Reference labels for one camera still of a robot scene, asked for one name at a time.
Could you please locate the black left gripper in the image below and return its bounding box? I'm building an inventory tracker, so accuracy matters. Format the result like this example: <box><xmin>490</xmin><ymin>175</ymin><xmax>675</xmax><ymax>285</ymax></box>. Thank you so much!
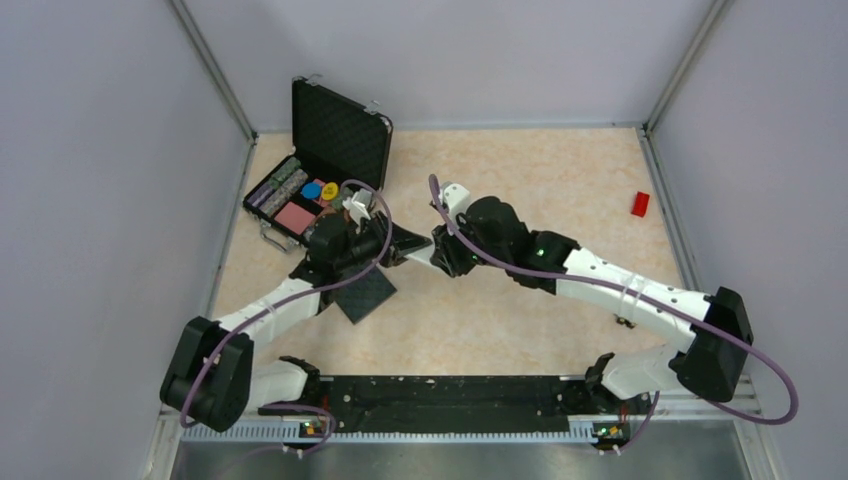
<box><xmin>335</xmin><ymin>209</ymin><xmax>433</xmax><ymax>272</ymax></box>

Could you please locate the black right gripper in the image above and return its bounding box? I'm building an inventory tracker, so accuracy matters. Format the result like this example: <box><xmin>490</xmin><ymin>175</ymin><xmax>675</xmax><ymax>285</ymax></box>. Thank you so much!
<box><xmin>431</xmin><ymin>211</ymin><xmax>510</xmax><ymax>278</ymax></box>

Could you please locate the white remote control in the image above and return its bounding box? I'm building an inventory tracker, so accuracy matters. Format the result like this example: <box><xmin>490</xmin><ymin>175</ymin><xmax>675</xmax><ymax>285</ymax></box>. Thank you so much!
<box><xmin>404</xmin><ymin>245</ymin><xmax>437</xmax><ymax>269</ymax></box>

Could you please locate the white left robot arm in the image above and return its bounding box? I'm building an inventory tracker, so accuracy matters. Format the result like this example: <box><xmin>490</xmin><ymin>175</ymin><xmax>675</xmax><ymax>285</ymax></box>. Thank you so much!
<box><xmin>160</xmin><ymin>212</ymin><xmax>433</xmax><ymax>432</ymax></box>

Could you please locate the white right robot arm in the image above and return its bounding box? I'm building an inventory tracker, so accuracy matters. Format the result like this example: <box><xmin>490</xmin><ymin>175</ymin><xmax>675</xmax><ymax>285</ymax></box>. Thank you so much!
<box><xmin>430</xmin><ymin>190</ymin><xmax>753</xmax><ymax>412</ymax></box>

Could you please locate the dark grey studded baseplate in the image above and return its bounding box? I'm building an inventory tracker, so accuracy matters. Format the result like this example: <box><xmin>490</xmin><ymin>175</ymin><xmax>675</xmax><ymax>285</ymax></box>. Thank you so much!
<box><xmin>334</xmin><ymin>267</ymin><xmax>397</xmax><ymax>325</ymax></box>

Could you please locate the yellow round chip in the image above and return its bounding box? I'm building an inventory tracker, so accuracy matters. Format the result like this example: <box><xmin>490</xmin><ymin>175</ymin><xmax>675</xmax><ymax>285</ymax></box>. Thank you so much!
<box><xmin>320</xmin><ymin>182</ymin><xmax>340</xmax><ymax>202</ymax></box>

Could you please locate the blue round chip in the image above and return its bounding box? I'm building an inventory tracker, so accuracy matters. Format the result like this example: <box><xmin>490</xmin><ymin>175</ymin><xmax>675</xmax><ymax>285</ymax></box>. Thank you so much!
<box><xmin>300</xmin><ymin>182</ymin><xmax>323</xmax><ymax>201</ymax></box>

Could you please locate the pink card deck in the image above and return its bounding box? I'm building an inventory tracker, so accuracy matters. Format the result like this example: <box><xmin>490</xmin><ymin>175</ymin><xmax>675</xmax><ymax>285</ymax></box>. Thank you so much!
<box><xmin>274</xmin><ymin>202</ymin><xmax>316</xmax><ymax>235</ymax></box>

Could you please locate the black poker chip case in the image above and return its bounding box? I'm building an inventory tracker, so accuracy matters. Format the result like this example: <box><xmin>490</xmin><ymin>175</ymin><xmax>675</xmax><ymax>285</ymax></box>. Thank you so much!
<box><xmin>242</xmin><ymin>75</ymin><xmax>394</xmax><ymax>245</ymax></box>

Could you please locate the small blue toy car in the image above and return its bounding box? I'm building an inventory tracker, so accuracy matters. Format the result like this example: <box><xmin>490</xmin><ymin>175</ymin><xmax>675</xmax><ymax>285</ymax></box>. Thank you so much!
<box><xmin>615</xmin><ymin>317</ymin><xmax>636</xmax><ymax>329</ymax></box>

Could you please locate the red toy brick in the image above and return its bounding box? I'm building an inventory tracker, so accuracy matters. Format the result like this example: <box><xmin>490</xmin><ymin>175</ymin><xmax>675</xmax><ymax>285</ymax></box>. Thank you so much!
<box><xmin>631</xmin><ymin>191</ymin><xmax>651</xmax><ymax>218</ymax></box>

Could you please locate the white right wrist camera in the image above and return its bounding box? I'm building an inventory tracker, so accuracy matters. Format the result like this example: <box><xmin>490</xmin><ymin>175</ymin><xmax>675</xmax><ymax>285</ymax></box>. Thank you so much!
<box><xmin>439</xmin><ymin>182</ymin><xmax>472</xmax><ymax>220</ymax></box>

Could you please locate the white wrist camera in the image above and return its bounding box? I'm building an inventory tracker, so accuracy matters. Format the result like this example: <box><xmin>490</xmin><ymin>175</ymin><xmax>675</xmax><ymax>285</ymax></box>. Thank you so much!
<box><xmin>439</xmin><ymin>182</ymin><xmax>472</xmax><ymax>220</ymax></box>
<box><xmin>342</xmin><ymin>189</ymin><xmax>373</xmax><ymax>226</ymax></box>

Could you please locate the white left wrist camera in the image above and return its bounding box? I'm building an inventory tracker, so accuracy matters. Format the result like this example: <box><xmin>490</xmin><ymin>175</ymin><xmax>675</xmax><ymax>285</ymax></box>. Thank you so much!
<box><xmin>342</xmin><ymin>189</ymin><xmax>373</xmax><ymax>226</ymax></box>

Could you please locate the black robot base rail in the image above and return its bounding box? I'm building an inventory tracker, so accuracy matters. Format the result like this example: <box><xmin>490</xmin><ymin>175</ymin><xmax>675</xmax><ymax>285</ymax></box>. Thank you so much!
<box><xmin>299</xmin><ymin>375</ymin><xmax>650</xmax><ymax>434</ymax></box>

